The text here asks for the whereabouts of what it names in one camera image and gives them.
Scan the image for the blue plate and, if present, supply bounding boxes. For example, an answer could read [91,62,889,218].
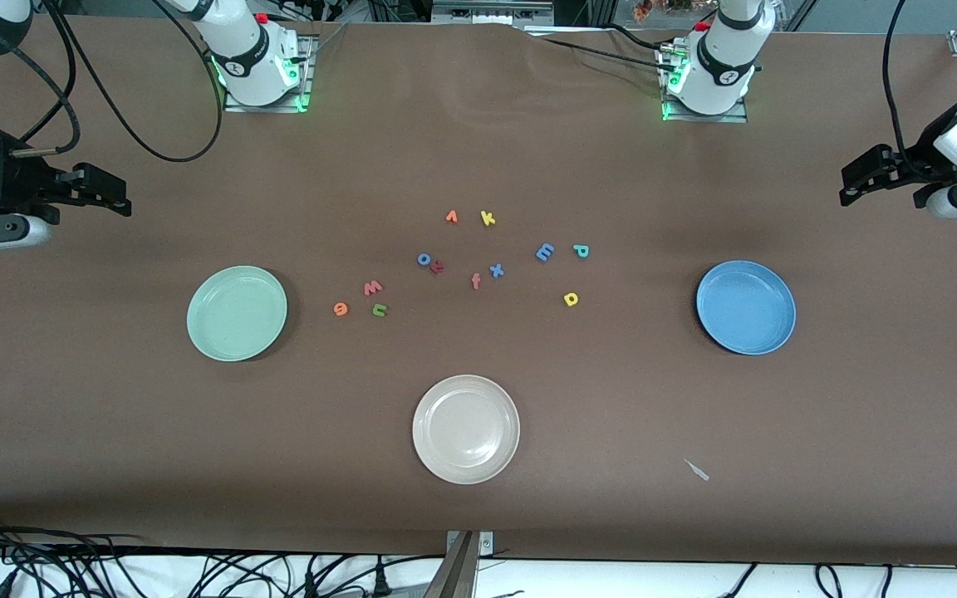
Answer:
[695,260,798,356]

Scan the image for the light green plate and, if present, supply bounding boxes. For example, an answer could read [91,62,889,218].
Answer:
[186,265,289,363]

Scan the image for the brown table cover sheet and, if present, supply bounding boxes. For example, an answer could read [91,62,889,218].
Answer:
[0,12,957,566]

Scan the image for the orange dried flowers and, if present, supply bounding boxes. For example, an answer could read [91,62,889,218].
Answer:
[632,0,695,22]

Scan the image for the beige plate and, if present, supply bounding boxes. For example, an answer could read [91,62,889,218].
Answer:
[412,375,522,485]

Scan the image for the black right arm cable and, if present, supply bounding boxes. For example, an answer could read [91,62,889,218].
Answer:
[5,0,225,164]

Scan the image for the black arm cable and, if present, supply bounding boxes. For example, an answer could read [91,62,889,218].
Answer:
[5,0,225,164]
[881,0,921,160]

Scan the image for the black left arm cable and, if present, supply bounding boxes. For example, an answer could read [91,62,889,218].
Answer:
[881,0,921,160]

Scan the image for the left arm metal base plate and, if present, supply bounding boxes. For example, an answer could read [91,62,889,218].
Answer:
[660,46,749,124]

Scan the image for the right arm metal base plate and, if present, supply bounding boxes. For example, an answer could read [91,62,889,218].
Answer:
[223,35,316,113]

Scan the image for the black cable on table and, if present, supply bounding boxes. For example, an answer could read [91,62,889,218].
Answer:
[603,23,679,52]
[541,37,667,64]

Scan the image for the tangled black floor cables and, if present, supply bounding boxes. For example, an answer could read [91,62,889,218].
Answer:
[0,523,446,598]

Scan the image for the aluminium frame crossbar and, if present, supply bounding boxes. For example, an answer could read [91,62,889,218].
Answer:
[433,0,554,26]

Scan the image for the silver table edge bracket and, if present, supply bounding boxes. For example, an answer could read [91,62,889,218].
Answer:
[445,530,494,556]

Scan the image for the grey metal post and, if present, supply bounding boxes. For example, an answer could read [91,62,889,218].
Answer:
[425,532,479,598]

